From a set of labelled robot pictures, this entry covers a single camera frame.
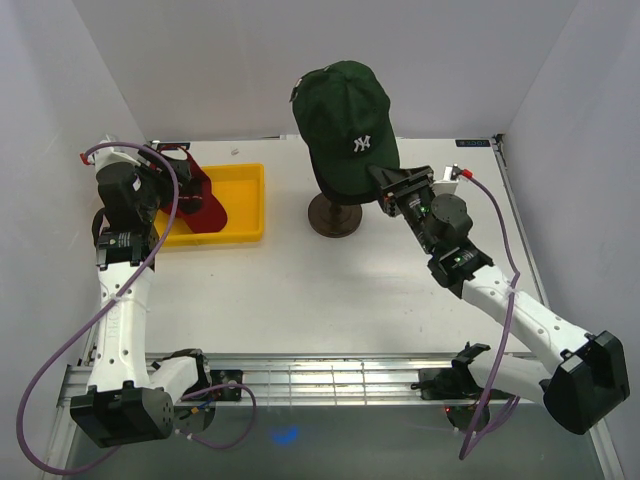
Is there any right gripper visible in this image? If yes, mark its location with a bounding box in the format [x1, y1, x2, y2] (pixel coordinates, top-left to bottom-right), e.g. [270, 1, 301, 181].
[364, 169, 435, 257]

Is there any black cap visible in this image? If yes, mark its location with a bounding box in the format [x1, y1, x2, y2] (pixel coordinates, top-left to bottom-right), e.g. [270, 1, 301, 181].
[314, 171, 377, 205]

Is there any red cap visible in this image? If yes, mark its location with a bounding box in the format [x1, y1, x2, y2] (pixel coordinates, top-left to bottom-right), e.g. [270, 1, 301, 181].
[158, 144, 228, 234]

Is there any dark green cap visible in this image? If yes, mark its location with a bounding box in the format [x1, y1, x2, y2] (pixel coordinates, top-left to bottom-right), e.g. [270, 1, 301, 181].
[290, 60, 400, 202]

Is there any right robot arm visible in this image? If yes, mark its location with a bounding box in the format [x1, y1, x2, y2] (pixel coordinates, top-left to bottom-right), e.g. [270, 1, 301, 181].
[369, 166, 630, 435]

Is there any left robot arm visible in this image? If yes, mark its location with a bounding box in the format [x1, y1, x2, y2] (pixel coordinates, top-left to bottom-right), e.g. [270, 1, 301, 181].
[70, 140, 212, 448]

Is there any beige mannequin head stand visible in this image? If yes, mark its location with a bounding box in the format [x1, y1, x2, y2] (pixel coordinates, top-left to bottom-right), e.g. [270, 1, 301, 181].
[307, 193, 363, 238]

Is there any yellow plastic tray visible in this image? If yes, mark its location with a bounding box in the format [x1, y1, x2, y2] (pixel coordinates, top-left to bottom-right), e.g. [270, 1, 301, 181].
[163, 163, 265, 249]

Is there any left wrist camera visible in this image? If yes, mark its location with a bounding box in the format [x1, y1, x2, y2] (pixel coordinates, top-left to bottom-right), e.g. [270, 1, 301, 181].
[80, 134, 140, 173]

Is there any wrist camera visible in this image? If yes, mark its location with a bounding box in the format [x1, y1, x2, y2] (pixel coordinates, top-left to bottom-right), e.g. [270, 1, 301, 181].
[431, 164, 473, 196]
[80, 134, 140, 173]

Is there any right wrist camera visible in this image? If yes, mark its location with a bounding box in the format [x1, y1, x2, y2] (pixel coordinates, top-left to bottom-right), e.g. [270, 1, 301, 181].
[431, 164, 473, 196]

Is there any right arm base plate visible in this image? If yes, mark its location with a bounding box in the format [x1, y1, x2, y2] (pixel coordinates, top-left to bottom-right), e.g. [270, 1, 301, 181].
[411, 367, 482, 400]

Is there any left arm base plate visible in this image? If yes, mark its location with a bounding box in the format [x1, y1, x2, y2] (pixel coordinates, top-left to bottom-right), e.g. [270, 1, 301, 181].
[202, 369, 244, 402]

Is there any aluminium frame rail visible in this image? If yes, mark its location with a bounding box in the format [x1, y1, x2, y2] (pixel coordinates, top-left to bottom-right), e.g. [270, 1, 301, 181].
[57, 352, 576, 409]

